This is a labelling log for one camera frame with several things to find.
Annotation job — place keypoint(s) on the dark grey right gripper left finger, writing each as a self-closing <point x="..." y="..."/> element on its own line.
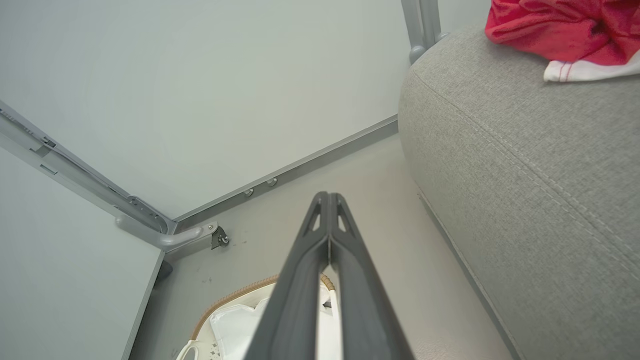
<point x="300" y="280"/>

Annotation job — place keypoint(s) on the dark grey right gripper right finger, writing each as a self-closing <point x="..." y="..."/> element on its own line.
<point x="360" y="290"/>

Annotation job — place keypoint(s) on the red garment with white trim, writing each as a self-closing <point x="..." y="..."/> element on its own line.
<point x="565" y="25"/>

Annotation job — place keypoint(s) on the grey fabric sofa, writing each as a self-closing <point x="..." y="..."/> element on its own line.
<point x="525" y="190"/>

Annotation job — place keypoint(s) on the white laundry basket brown rim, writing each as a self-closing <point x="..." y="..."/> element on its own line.
<point x="225" y="305"/>

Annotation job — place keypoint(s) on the white mesh cloth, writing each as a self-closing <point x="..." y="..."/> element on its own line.
<point x="235" y="330"/>

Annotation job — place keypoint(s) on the black caster wheel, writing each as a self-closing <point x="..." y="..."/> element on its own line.
<point x="220" y="238"/>

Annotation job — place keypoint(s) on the grey partition foot with caster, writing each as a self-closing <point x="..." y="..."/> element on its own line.
<point x="175" y="239"/>

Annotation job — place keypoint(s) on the grey double partition foot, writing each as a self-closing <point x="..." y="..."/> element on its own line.
<point x="419" y="30"/>

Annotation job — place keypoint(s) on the small grey rail bolt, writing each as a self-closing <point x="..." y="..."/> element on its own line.
<point x="271" y="182"/>
<point x="248" y="192"/>

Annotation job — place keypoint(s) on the grey partition bottom rail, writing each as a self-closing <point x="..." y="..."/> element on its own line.
<point x="290" y="170"/>

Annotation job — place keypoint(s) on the grey partition post with bracket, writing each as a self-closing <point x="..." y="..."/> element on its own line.
<point x="75" y="172"/>

